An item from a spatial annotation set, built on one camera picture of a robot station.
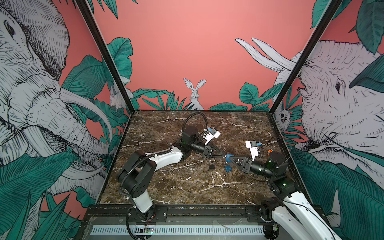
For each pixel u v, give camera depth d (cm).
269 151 98
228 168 90
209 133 70
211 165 91
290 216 58
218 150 70
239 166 65
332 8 70
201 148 70
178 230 70
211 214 76
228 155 69
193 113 63
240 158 67
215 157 70
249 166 61
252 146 64
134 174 46
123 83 104
